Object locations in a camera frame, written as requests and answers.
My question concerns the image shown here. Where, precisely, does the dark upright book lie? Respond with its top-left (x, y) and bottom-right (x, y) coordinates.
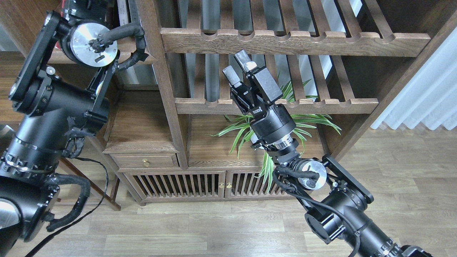
top-left (128, 0), bottom-right (140, 24)

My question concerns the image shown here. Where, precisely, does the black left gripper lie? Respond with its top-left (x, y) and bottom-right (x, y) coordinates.
top-left (61, 0), bottom-right (114, 22)

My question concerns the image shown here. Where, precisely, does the dark wooden bookshelf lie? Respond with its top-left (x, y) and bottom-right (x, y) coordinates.
top-left (103, 0), bottom-right (456, 205)

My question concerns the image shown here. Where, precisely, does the green spider plant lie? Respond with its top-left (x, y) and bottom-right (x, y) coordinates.
top-left (209, 77), bottom-right (341, 193)

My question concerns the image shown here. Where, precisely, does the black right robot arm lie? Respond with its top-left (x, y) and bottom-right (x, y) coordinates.
top-left (223, 50), bottom-right (431, 257)

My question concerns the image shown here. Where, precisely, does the brass drawer knob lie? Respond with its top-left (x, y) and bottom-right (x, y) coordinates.
top-left (142, 159), bottom-right (150, 167)

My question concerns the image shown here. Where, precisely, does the white curtain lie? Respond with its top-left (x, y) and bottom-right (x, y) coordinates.
top-left (371, 29), bottom-right (457, 130)

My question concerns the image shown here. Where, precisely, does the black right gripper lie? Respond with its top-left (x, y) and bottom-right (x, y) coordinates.
top-left (222, 49), bottom-right (295, 147)

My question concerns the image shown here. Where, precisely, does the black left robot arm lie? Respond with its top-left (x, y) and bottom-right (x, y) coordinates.
top-left (0, 0), bottom-right (147, 257)

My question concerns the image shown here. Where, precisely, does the white upright book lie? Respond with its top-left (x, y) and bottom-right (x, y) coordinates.
top-left (116, 0), bottom-right (129, 19)

